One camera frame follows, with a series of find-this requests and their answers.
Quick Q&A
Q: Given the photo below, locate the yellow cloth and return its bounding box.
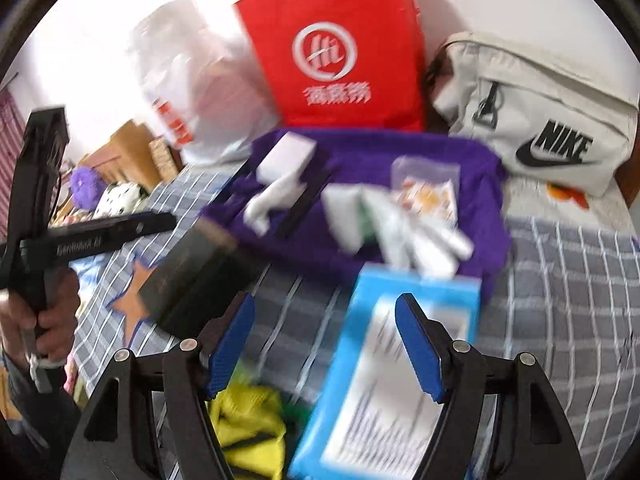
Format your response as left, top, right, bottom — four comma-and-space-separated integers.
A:
208, 382, 286, 479

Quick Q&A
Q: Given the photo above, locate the white glove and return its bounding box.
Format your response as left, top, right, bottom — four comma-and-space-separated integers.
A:
362, 190, 474, 278

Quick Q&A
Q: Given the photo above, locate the clear plastic zip bag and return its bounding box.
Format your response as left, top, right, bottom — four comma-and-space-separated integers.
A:
390, 156, 460, 226

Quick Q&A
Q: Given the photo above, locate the white foam block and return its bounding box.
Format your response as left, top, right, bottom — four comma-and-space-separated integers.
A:
243, 131, 317, 236

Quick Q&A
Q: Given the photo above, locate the black watch strap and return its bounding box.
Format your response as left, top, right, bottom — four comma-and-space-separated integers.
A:
275, 169, 333, 240

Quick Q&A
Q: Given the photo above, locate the person's left hand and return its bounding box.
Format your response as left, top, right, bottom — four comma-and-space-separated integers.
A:
0, 268, 80, 372

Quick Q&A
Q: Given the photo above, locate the purple plush item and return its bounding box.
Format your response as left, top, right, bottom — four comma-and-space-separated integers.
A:
70, 166, 107, 210

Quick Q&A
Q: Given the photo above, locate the dark green tin box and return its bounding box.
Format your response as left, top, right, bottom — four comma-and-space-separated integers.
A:
139, 218, 258, 339

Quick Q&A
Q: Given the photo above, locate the blue tissue box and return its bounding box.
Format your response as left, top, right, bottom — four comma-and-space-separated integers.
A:
288, 264, 480, 479

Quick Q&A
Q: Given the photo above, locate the white spotted pillow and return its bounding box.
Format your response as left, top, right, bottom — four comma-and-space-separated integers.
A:
92, 182, 148, 219

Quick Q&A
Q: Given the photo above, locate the wooden headboard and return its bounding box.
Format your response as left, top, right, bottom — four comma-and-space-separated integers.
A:
78, 120, 162, 193

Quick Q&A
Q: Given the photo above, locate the grey checkered bed cover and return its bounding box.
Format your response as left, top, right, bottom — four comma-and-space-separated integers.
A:
74, 171, 639, 479

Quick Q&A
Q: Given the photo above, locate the purple towel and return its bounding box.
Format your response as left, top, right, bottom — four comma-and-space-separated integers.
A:
201, 129, 510, 300

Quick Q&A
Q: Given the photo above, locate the white Miniso plastic bag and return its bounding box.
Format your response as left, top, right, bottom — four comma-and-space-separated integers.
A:
132, 0, 279, 165

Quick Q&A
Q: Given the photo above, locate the beige Nike waist bag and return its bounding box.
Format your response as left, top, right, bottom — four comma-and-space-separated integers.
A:
427, 32, 639, 196

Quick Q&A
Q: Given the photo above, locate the red paper bag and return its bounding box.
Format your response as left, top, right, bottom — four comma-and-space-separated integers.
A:
235, 0, 426, 131

